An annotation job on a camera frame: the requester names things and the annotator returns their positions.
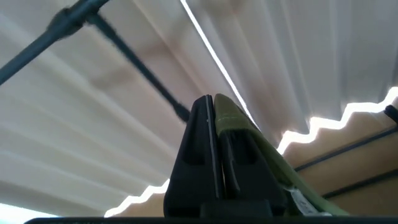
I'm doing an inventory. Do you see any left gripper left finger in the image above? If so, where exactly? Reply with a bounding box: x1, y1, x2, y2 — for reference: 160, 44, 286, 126
163, 94, 226, 218

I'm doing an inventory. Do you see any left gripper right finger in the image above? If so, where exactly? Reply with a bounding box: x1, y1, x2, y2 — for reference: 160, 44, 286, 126
218, 129, 289, 216

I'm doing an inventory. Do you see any green long-sleeved shirt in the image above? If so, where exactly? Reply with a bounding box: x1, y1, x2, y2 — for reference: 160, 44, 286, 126
213, 93, 349, 217

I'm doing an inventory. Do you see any black clothes rack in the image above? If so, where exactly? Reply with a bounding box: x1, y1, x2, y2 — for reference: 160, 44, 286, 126
0, 0, 398, 200

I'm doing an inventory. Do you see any window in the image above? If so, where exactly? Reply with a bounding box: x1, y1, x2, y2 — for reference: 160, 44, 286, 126
0, 202, 62, 219

